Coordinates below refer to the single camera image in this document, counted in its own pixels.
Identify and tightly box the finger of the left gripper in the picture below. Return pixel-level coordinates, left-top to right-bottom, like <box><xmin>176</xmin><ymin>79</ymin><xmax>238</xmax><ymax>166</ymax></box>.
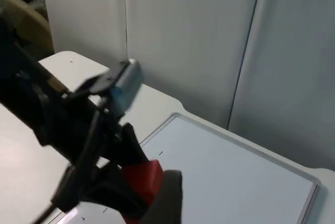
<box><xmin>119</xmin><ymin>122</ymin><xmax>150</xmax><ymax>167</ymax></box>
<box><xmin>87</xmin><ymin>167</ymin><xmax>150</xmax><ymax>221</ymax></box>

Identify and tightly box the black cable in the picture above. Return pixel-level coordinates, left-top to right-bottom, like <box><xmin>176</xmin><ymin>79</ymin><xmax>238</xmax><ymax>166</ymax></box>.
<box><xmin>30</xmin><ymin>95</ymin><xmax>108</xmax><ymax>224</ymax></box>

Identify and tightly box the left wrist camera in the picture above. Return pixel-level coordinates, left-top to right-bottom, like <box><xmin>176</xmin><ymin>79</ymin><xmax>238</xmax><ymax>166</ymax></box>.
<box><xmin>75</xmin><ymin>58</ymin><xmax>145</xmax><ymax>117</ymax></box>

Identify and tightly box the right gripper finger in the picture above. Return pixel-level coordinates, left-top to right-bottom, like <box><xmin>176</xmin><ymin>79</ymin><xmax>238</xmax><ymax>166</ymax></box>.
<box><xmin>142</xmin><ymin>170</ymin><xmax>183</xmax><ymax>224</ymax></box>

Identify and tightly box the beige chair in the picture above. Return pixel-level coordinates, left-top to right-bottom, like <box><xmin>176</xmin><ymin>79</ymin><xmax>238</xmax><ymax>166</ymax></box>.
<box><xmin>0</xmin><ymin>0</ymin><xmax>55</xmax><ymax>54</ymax></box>

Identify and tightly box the grey-framed whiteboard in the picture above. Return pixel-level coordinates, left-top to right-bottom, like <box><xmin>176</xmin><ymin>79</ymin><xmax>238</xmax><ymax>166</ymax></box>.
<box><xmin>49</xmin><ymin>113</ymin><xmax>322</xmax><ymax>224</ymax></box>

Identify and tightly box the red cube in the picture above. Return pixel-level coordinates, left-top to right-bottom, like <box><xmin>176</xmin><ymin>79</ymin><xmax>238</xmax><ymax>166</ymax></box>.
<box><xmin>119</xmin><ymin>159</ymin><xmax>164</xmax><ymax>224</ymax></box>

